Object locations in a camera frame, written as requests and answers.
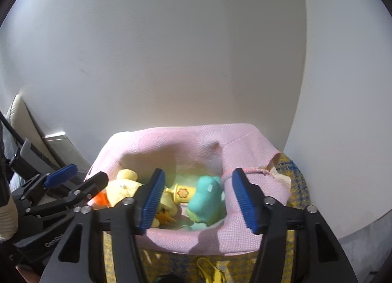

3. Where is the white wall heater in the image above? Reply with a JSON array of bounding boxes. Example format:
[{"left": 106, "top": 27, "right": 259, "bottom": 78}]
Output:
[{"left": 43, "top": 131, "right": 92, "bottom": 175}]

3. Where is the beige leather chair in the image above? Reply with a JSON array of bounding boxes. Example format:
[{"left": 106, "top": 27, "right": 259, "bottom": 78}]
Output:
[{"left": 6, "top": 95, "right": 42, "bottom": 149}]

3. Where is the teal plush flower toy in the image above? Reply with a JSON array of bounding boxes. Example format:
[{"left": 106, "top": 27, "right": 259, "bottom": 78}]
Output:
[{"left": 187, "top": 176, "right": 226, "bottom": 227}]

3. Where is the yellow cup with flower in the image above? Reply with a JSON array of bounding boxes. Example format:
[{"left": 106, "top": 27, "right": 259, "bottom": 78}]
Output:
[{"left": 166, "top": 184, "right": 197, "bottom": 204}]

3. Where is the black cable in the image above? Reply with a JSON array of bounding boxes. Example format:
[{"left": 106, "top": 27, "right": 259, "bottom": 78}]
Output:
[{"left": 0, "top": 111, "right": 20, "bottom": 149}]

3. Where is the yellow fabric strap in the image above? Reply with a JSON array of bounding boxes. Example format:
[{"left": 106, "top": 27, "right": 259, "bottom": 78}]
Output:
[{"left": 196, "top": 257, "right": 228, "bottom": 283}]

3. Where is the small yellow plush chick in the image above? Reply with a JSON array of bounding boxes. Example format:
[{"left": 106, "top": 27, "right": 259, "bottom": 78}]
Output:
[{"left": 154, "top": 190, "right": 179, "bottom": 227}]

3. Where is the yellow blue houndstooth blanket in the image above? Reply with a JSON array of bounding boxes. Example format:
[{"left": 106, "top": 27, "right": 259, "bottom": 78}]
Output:
[{"left": 102, "top": 152, "right": 311, "bottom": 283}]

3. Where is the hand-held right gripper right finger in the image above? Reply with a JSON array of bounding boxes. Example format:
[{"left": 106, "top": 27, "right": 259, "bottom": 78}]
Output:
[{"left": 232, "top": 167, "right": 359, "bottom": 283}]

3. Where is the yellow plush duck green bow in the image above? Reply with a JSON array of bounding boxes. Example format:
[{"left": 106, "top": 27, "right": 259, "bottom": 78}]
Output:
[{"left": 91, "top": 169, "right": 148, "bottom": 209}]

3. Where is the pink fabric box liner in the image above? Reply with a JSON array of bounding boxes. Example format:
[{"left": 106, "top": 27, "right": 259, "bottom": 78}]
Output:
[{"left": 84, "top": 123, "right": 291, "bottom": 256}]

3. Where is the person's left forearm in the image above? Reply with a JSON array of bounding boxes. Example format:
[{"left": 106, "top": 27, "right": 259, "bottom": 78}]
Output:
[{"left": 0, "top": 199, "right": 18, "bottom": 241}]

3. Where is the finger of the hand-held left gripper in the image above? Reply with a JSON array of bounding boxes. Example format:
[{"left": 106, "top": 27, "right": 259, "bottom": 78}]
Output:
[
  {"left": 27, "top": 172, "right": 109, "bottom": 214},
  {"left": 12, "top": 164, "right": 78, "bottom": 201}
]

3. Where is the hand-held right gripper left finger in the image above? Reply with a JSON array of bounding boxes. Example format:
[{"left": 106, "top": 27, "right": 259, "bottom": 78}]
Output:
[{"left": 40, "top": 168, "right": 166, "bottom": 283}]

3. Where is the black grey appliance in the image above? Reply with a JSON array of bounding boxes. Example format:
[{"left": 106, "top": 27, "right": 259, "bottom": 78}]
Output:
[{"left": 9, "top": 137, "right": 63, "bottom": 181}]

